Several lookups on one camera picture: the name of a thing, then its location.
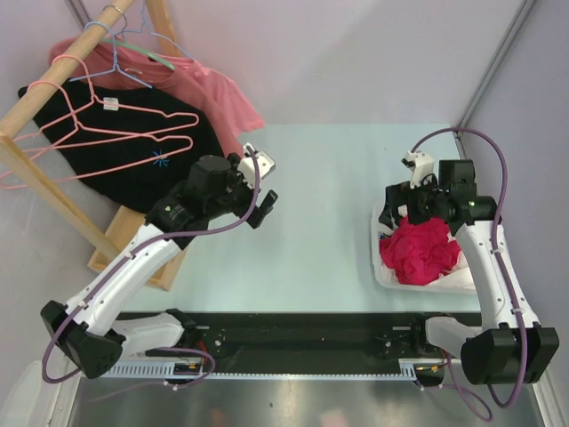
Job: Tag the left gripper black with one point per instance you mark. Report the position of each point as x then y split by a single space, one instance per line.
250 193

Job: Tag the white slotted cable duct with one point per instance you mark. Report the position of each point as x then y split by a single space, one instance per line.
184 370

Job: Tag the lower pink wire hanger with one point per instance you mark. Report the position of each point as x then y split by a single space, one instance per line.
93 152

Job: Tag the magenta t shirt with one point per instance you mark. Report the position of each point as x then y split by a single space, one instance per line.
420 254

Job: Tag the aluminium corner post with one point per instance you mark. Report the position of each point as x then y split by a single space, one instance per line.
507 42

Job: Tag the salmon pink t shirt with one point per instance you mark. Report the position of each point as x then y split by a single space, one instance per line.
217 96

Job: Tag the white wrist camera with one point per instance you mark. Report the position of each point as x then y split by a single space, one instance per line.
266 165
421 166

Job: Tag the upper pink wire hanger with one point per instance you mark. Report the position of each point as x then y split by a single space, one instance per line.
55 116

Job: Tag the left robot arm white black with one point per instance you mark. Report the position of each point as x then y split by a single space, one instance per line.
219 194

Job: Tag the white laundry basket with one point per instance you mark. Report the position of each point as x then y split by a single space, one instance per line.
422 258

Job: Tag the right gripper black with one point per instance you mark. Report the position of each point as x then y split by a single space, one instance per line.
401 194

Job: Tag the blue wire hanger front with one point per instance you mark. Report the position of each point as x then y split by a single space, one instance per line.
115 64

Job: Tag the pink wire hanger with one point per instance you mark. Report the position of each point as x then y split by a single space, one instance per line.
55 116
93 152

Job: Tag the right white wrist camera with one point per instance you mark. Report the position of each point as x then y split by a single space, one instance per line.
421 166

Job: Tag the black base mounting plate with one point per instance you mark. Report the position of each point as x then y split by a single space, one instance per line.
311 343

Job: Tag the blue wire hanger rear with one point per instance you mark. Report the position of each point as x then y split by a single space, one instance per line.
156 21

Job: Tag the black t shirt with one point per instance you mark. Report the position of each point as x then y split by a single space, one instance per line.
140 187

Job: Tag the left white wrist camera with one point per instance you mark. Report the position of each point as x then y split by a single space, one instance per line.
266 165

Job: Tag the green plastic hanger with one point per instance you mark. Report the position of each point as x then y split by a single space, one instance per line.
142 52

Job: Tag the blue wire hanger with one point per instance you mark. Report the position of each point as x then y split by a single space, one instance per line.
115 64
156 21

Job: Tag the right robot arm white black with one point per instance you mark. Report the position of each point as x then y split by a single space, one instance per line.
510 344

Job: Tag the white t shirt in basket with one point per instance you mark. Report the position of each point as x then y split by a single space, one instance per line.
458 281

